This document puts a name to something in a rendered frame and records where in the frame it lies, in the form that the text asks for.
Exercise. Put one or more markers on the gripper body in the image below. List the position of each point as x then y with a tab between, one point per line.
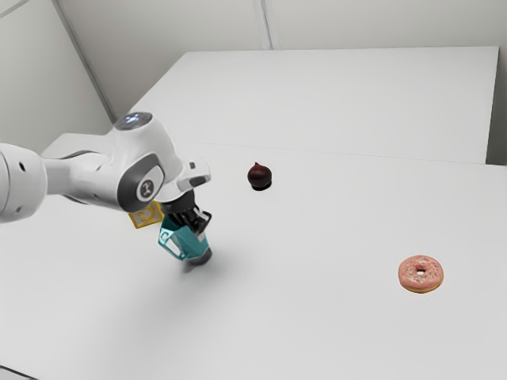
183	207

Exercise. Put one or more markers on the dark red onion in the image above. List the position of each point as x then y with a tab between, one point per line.
259	175

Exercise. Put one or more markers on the yellow letter block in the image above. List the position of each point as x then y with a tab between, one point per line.
145	216

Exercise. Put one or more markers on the pink sprinkled donut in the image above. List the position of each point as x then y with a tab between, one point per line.
421	273

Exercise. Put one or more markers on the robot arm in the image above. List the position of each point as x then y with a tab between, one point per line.
99	170

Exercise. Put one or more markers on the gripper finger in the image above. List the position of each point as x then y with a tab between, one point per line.
200	234

